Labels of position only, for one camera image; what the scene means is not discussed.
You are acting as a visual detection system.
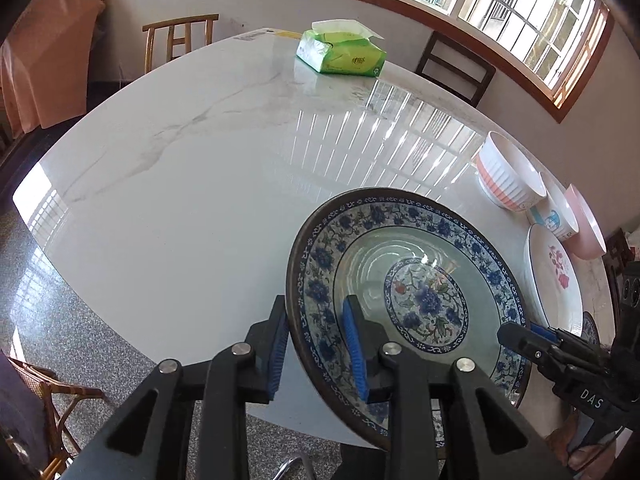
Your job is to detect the white plate pink roses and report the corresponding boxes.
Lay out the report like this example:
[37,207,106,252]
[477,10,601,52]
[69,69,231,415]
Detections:
[523,224,582,336]

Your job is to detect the light wooden chair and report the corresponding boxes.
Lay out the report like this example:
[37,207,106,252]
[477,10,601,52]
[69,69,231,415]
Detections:
[141,13,219,74]

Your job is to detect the brown framed barred window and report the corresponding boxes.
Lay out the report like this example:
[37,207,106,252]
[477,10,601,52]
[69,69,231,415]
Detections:
[357,0,615,122]

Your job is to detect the blue white floral plate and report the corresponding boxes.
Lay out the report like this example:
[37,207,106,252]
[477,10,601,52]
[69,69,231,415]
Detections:
[285,188,530,448]

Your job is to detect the dark wooden chair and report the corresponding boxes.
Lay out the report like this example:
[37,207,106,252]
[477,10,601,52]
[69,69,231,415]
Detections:
[414,32,496,107]

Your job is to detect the green tissue pack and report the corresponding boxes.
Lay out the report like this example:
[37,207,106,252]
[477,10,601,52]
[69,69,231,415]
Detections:
[296,18,386,77]

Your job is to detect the plain pink bowl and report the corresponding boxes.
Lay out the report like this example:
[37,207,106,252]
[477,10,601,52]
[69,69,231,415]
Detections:
[564,184,606,261]

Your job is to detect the pink cloth covered furniture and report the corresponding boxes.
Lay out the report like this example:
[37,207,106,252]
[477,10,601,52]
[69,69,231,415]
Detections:
[1,0,105,139]

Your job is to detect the person's right hand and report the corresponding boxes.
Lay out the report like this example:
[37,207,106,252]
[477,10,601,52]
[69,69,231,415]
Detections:
[546,412,639,479]

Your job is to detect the white blue dog bowl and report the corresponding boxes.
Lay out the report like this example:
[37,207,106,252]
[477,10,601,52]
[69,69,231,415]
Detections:
[526,171,579,242]

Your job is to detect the dark wooden cabinet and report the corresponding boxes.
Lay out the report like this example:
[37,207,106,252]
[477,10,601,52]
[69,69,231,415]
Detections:
[602,228,634,327]

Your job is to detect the white pink rabbit bowl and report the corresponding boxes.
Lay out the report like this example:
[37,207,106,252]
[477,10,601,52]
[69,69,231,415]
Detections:
[475,131,547,212]

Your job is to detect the rattan chair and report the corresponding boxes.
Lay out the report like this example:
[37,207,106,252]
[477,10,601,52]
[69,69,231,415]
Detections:
[1,354,105,479]

